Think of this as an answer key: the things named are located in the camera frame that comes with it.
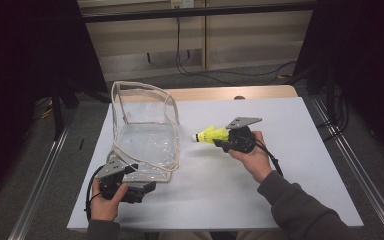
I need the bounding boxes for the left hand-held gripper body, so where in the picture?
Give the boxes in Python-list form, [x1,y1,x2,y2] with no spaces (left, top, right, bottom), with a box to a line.
[94,157,145,204]

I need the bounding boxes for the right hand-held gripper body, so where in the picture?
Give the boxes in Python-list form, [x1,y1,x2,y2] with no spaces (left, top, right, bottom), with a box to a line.
[225,116,263,154]

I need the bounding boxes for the clear plastic bag beige trim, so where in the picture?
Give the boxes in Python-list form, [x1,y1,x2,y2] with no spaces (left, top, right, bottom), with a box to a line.
[105,80,181,184]

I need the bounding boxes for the person's right hand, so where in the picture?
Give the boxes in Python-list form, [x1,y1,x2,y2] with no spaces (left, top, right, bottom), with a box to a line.
[228,130,274,184]

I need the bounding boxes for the person's left hand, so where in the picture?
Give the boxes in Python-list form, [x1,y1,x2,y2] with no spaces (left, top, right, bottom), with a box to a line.
[89,179,129,222]

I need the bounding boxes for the wooden table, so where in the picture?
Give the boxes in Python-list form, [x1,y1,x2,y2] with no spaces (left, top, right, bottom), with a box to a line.
[111,84,299,102]

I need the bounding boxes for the white table board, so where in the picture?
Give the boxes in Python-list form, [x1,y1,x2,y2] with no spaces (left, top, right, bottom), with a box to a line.
[66,97,364,232]

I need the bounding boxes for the black metal stand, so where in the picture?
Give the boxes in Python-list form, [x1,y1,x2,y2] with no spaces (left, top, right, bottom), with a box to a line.
[51,79,81,141]

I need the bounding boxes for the black horizontal bar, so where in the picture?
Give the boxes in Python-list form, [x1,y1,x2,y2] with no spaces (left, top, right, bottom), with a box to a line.
[79,2,318,24]

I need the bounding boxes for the dark curtain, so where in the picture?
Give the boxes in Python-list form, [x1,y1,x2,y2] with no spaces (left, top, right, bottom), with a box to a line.
[0,0,109,208]
[293,0,384,164]

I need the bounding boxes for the right hand-held gripper black cable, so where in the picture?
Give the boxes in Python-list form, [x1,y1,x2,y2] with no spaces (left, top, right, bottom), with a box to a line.
[254,138,285,178]

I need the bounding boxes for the hand-held gripper black cable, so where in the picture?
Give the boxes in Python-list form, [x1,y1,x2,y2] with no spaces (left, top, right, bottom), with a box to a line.
[84,165,105,223]
[254,138,285,178]

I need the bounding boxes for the left hand-held gripper black cable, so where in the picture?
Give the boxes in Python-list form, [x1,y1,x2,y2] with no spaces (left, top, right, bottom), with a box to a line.
[84,165,105,223]

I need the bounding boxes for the metal floor rail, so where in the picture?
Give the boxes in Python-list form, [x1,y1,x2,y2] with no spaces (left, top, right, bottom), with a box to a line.
[8,109,78,240]
[311,96,384,240]

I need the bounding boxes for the yellow floor cable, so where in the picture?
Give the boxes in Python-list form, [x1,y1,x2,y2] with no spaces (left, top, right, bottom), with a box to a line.
[33,96,54,121]

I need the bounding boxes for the black floor cables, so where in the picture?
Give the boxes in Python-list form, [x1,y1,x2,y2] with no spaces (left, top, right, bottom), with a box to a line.
[316,86,351,143]

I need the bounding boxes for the black hanging wall cable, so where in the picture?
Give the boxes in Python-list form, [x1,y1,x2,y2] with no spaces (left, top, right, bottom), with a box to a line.
[175,16,298,86]

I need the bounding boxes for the white wall socket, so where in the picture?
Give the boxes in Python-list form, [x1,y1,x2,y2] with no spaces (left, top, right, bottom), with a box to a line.
[170,0,195,9]

